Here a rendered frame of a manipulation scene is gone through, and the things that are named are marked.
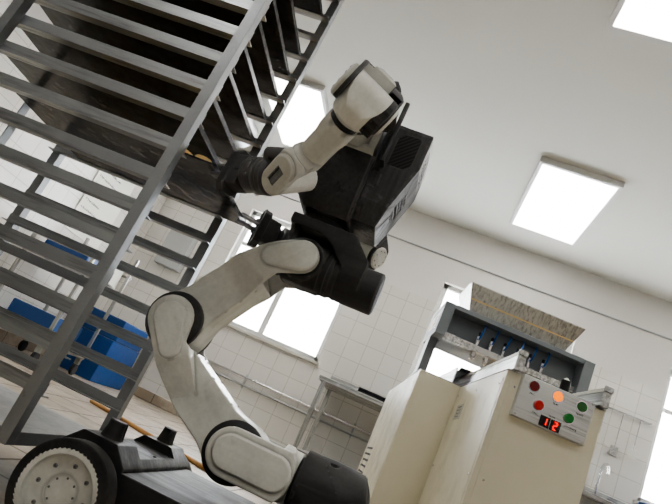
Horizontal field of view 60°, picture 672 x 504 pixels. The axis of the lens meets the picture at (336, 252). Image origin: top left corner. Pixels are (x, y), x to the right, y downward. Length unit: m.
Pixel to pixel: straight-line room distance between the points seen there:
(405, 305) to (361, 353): 0.68
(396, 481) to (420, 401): 0.35
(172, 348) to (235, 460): 0.30
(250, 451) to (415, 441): 1.39
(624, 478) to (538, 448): 4.29
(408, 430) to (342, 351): 3.47
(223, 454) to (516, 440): 1.01
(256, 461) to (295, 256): 0.48
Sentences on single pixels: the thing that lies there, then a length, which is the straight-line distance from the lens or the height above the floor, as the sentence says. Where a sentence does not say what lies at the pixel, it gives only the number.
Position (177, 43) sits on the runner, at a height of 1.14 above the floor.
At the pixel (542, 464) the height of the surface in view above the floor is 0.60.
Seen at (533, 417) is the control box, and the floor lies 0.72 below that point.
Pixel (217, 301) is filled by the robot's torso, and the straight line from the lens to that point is 1.49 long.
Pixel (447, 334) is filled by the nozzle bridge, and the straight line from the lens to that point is 2.76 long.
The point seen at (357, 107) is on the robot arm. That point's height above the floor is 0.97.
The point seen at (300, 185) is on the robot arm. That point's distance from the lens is 1.30.
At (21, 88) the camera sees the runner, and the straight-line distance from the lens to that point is 1.76.
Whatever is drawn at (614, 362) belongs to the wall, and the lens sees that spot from 6.42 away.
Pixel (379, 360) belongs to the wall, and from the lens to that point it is 6.03.
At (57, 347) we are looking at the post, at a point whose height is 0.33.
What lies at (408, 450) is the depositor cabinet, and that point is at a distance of 2.65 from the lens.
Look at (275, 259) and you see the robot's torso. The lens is 1.45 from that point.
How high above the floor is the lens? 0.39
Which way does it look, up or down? 17 degrees up
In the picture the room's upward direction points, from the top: 25 degrees clockwise
